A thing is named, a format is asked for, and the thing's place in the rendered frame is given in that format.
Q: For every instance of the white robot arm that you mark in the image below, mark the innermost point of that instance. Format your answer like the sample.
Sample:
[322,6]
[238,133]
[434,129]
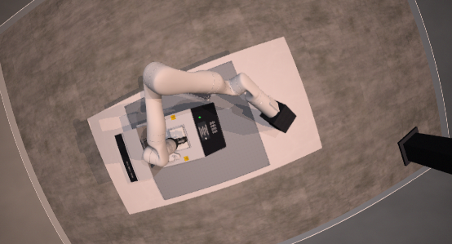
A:
[165,80]

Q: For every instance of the dark grey benchtop machine with lid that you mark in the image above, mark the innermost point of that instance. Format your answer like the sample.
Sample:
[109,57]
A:
[201,126]

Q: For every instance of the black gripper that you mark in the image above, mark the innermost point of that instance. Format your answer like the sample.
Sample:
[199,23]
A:
[179,141]

